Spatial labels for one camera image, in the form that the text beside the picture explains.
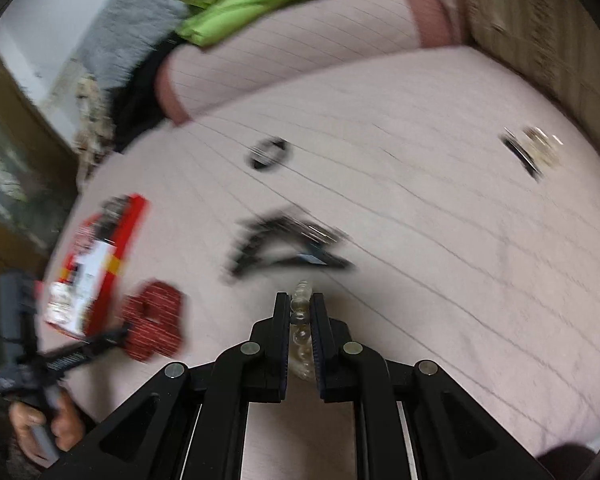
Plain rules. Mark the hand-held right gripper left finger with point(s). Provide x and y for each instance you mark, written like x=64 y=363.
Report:
x=281 y=355

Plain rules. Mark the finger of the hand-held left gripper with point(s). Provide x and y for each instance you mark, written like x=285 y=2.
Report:
x=70 y=357

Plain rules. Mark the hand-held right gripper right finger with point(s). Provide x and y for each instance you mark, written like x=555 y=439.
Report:
x=317 y=355

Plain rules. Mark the red polka dot scrunchie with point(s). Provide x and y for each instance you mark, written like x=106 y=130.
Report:
x=155 y=310

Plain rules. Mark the person's left hand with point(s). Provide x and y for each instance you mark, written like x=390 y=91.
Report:
x=70 y=425

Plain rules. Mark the dark glossy banana hair clip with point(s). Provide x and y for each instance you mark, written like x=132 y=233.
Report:
x=300 y=230

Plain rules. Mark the pink quilted sofa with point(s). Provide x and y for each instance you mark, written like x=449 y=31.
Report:
x=405 y=260

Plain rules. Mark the brown wooden furniture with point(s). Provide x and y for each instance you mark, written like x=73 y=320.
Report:
x=15 y=185

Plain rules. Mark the red product card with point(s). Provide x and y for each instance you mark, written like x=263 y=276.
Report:
x=125 y=230

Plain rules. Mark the floral printed fabric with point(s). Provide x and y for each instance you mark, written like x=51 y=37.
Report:
x=95 y=120

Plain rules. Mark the dark cloth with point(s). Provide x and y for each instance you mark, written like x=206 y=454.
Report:
x=140 y=100

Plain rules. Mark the black bar hair clip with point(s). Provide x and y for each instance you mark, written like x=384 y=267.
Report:
x=522 y=157

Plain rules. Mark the grey quilted blanket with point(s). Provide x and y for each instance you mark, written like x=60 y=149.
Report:
x=130 y=25

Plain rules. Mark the striped floral cushion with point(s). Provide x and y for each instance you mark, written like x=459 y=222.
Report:
x=530 y=35

